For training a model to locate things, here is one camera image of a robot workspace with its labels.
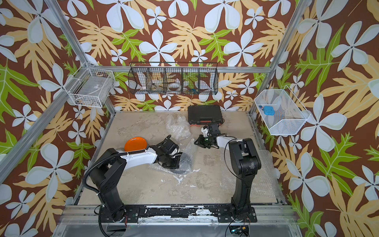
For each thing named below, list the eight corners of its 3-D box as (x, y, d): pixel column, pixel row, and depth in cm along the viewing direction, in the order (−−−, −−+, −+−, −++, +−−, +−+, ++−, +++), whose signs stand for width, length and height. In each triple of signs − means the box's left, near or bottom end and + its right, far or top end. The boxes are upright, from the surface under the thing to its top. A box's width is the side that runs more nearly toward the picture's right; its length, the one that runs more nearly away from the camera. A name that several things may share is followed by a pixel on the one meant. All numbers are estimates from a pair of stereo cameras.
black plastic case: (187, 127, 114) (187, 121, 108) (187, 110, 125) (187, 104, 120) (221, 127, 114) (223, 121, 108) (218, 110, 125) (220, 104, 120)
